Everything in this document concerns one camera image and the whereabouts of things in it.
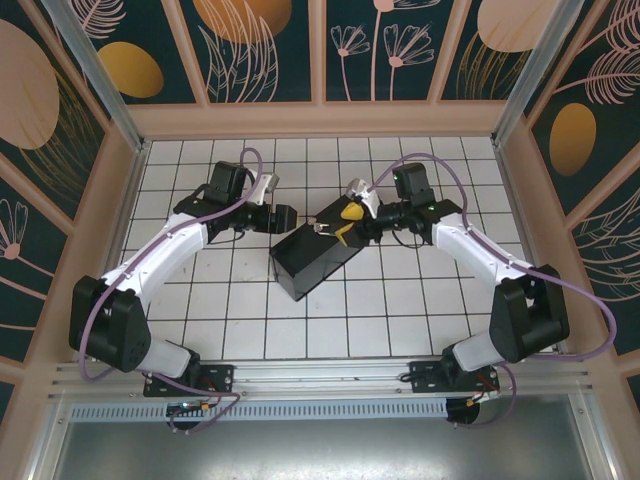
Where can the black box with painted lid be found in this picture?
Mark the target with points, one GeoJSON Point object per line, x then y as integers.
{"type": "Point", "coordinates": [310, 260]}

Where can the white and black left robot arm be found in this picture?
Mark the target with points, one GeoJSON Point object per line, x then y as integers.
{"type": "Point", "coordinates": [160, 250]}

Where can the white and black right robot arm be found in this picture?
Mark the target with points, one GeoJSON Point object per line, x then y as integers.
{"type": "Point", "coordinates": [470, 245]}

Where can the grey metal sheet panel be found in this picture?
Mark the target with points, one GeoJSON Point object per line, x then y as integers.
{"type": "Point", "coordinates": [320, 450]}

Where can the aluminium side frame rail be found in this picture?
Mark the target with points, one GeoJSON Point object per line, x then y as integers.
{"type": "Point", "coordinates": [122, 225]}

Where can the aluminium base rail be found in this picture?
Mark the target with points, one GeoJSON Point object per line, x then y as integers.
{"type": "Point", "coordinates": [320, 377]}

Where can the aluminium corner post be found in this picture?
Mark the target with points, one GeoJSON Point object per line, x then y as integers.
{"type": "Point", "coordinates": [100, 80]}
{"type": "Point", "coordinates": [540, 60]}

